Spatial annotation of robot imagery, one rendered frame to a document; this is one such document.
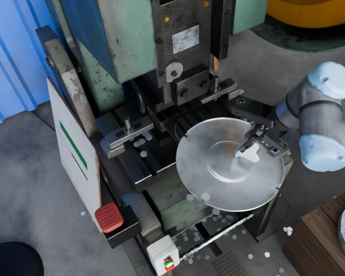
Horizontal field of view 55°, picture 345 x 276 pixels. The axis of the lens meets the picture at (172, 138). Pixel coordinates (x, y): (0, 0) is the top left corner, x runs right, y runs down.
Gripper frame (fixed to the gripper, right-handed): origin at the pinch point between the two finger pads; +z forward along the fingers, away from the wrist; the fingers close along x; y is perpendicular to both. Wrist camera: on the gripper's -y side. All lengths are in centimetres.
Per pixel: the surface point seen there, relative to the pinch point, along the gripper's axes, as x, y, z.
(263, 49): 143, -7, 91
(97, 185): -17, -29, 58
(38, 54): 31, -109, 94
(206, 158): -8.2, -5.1, 3.4
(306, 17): 28.9, -6.7, -21.6
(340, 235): 12, 51, 25
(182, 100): -2.5, -19.5, -3.4
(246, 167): -4.7, 4.7, 0.0
